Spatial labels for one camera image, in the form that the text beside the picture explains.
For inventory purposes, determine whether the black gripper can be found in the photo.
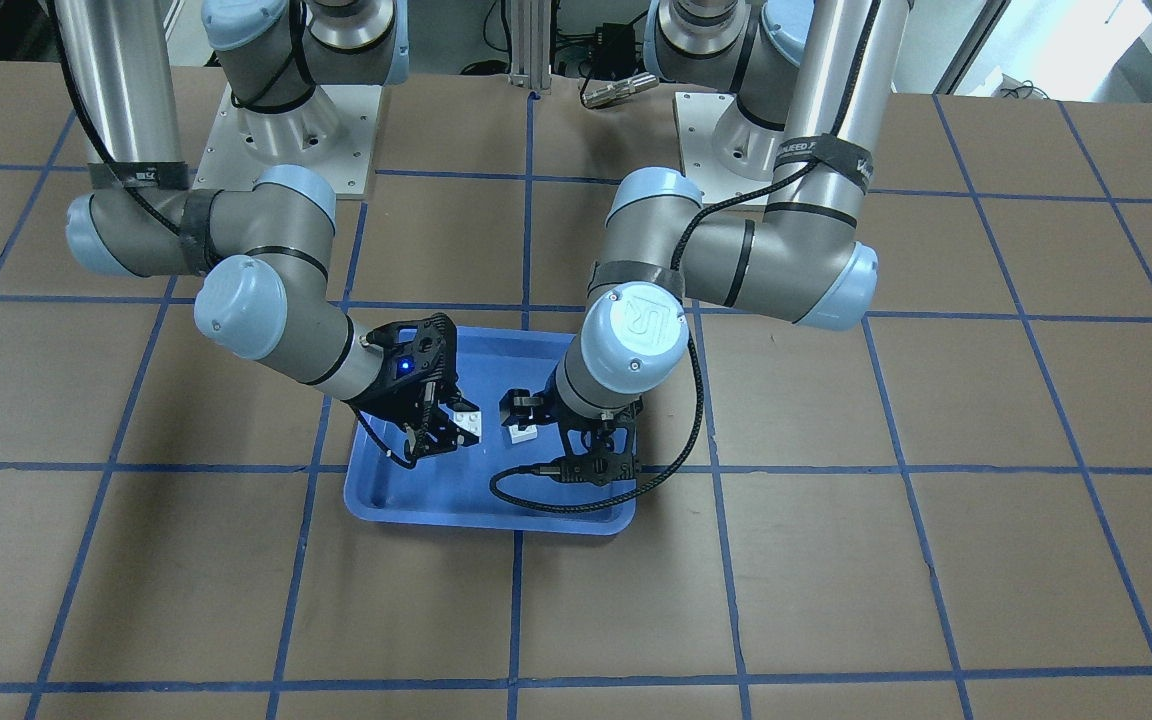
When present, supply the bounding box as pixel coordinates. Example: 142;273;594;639
498;388;643;486
346;313;482;469

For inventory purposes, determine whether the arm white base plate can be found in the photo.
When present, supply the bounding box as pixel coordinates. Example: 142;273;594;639
194;85;382;200
675;92;781;205

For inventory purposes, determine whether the blue plastic tray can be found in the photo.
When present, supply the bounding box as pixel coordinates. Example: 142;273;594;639
343;327;636;536

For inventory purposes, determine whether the aluminium frame post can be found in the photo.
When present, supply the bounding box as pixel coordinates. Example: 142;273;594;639
500;0;554;94

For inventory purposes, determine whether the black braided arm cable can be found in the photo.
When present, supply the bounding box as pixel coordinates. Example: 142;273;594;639
488;150;872;516

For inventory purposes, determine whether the white block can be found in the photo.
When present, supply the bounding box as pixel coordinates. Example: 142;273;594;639
453;415;483;447
506;424;539;445

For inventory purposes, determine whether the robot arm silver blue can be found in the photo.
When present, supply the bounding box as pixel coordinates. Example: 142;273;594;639
46;1;482;469
490;1;914;497

